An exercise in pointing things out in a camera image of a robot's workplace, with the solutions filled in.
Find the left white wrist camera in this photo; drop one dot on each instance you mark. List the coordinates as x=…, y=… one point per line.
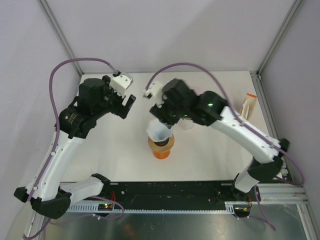
x=120, y=83

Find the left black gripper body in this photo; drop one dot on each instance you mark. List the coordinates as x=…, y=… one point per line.
x=113, y=102

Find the single white paper filter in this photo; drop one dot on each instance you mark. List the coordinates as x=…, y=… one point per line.
x=157, y=131

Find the white paper coffee filters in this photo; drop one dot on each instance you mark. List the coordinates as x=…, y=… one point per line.
x=248, y=106

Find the aluminium frame rail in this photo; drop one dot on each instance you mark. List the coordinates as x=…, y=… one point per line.
x=282, y=193

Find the clear glass carafe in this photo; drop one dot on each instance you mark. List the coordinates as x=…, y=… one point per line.
x=187, y=124

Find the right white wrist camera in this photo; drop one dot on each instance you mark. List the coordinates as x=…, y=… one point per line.
x=155, y=91

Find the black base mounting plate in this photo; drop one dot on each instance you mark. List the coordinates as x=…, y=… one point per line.
x=176, y=195

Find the orange glass carafe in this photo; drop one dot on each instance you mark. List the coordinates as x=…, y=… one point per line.
x=161, y=155

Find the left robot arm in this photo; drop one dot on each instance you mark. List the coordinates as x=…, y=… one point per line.
x=45, y=194

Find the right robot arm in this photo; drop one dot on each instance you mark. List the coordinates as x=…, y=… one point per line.
x=266, y=151

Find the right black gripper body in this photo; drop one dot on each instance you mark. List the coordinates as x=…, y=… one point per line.
x=169, y=113

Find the white slotted cable duct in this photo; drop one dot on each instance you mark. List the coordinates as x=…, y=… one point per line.
x=99, y=207

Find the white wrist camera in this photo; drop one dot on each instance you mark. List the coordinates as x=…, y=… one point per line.
x=120, y=83
x=155, y=91

